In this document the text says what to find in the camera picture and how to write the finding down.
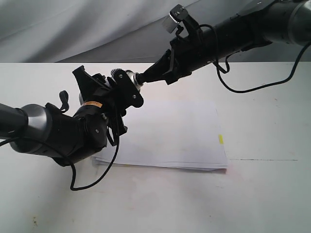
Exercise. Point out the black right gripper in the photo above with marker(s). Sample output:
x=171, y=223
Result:
x=187, y=54

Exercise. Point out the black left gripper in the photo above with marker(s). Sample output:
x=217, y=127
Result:
x=113, y=113

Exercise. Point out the white spray can coloured dots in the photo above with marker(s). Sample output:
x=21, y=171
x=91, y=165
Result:
x=97, y=87

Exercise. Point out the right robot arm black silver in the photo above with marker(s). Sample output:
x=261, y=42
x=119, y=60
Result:
x=259, y=24

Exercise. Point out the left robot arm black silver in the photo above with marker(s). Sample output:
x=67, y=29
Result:
x=48, y=130

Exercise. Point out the white paper stack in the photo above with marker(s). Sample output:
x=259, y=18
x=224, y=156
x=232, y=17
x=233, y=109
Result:
x=173, y=133

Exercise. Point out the grey backdrop cloth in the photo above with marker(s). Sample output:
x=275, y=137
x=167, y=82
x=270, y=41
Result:
x=96, y=31

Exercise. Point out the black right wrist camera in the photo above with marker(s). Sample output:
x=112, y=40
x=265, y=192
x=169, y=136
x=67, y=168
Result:
x=174, y=18

